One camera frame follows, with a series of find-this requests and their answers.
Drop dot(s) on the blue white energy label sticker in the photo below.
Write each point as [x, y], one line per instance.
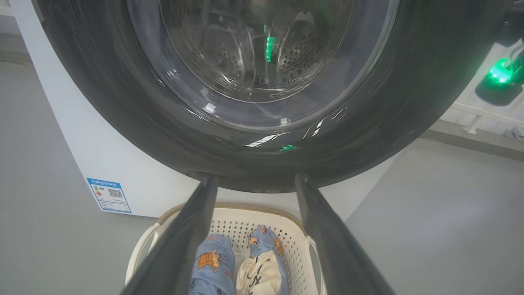
[109, 196]

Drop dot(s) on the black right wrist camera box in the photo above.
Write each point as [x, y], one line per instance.
[497, 90]

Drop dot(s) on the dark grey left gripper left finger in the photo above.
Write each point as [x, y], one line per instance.
[180, 254]

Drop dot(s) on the clothes inside washer drum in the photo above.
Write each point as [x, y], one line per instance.
[229, 61]

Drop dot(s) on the dark round washing machine door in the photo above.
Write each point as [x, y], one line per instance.
[123, 102]

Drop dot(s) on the white washing machine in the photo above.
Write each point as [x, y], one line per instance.
[102, 164]

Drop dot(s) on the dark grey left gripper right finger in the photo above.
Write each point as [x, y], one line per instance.
[335, 254]

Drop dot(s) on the white rack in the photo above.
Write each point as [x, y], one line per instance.
[470, 111]

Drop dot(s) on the cream garment with black print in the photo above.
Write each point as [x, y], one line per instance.
[258, 278]

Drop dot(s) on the blue bear print garment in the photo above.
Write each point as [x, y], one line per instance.
[211, 262]
[262, 237]

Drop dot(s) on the cream perforated laundry basket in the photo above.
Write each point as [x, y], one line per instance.
[245, 217]

